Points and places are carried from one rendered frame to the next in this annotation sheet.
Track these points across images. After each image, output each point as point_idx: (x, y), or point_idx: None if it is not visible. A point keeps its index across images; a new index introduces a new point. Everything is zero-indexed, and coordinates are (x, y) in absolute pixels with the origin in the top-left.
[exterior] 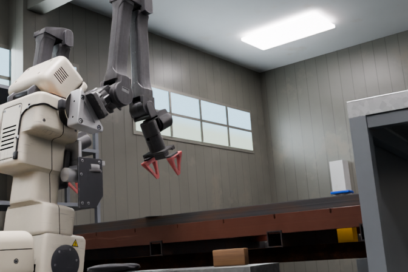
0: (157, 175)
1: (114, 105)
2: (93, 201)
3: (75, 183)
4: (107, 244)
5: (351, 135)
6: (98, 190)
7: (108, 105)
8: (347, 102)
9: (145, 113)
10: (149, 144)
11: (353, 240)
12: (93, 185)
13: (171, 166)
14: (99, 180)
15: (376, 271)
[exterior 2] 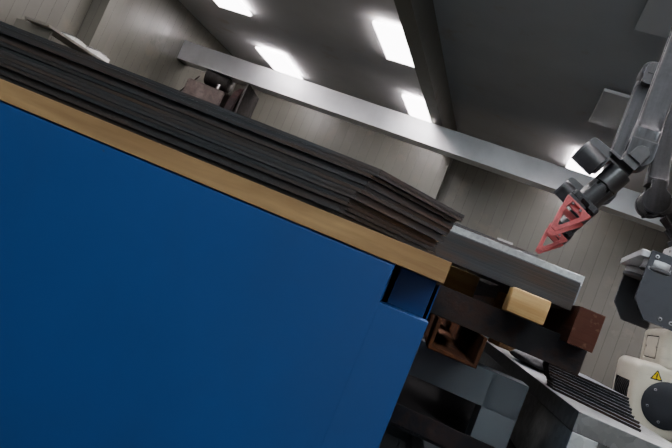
0: (541, 246)
1: (651, 216)
2: (626, 313)
3: (562, 214)
4: None
5: (577, 296)
6: (623, 298)
7: (656, 215)
8: (584, 277)
9: (604, 204)
10: (580, 227)
11: None
12: (633, 295)
13: (552, 249)
14: (624, 285)
15: None
